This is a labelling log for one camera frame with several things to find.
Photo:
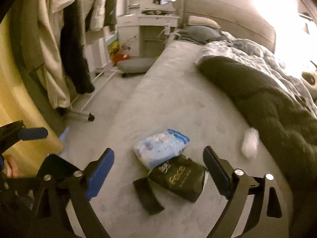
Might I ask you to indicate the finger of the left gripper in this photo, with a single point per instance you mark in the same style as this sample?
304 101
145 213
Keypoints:
27 134

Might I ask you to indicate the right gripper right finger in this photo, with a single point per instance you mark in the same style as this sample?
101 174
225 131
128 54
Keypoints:
220 171

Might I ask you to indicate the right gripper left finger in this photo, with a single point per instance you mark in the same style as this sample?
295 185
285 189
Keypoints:
96 172

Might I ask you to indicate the small bubble wrap roll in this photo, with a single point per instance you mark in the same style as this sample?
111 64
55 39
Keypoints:
250 143

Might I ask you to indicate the black curved plastic piece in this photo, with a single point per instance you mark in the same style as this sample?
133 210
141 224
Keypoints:
146 196

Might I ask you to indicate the blue white wipes packet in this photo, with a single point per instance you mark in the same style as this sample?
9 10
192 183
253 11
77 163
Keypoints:
160 147

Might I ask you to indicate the person's left hand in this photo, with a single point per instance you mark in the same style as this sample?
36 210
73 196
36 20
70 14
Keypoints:
10 166

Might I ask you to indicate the yellow curtain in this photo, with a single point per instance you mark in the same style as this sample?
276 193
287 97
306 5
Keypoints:
16 104

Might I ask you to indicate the grey bed with mattress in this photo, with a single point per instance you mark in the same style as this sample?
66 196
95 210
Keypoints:
174 94

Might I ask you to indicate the dark grey fluffy blanket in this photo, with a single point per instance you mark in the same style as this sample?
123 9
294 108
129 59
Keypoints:
287 129

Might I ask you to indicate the beige hanging coat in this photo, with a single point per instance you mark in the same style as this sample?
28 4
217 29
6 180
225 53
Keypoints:
38 32

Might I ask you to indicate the black hanging garment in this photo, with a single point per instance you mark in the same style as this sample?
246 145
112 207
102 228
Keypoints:
72 49

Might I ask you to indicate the grey padded stool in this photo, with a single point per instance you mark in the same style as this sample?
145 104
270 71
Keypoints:
135 66

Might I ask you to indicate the yellow picture book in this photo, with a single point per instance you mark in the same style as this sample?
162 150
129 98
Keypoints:
113 47

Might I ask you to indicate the blue patterned duvet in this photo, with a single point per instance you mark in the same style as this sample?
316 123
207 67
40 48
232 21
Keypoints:
260 58

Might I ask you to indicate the white plush cat bed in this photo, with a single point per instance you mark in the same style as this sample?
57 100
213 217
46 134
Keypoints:
309 79

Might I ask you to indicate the grey pillow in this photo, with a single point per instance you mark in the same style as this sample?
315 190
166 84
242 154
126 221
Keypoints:
201 35

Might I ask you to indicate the dark green hanging vest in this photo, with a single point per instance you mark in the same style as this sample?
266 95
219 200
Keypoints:
110 14

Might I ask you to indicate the white puffer jacket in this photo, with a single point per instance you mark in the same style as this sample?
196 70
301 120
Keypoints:
94 12

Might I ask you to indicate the beige pillow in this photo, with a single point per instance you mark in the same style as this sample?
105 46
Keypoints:
203 21

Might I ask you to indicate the white dressing table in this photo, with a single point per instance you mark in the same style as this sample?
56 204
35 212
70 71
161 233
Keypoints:
138 29

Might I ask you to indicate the white charger with cable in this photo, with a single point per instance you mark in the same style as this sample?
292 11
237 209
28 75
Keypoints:
165 33

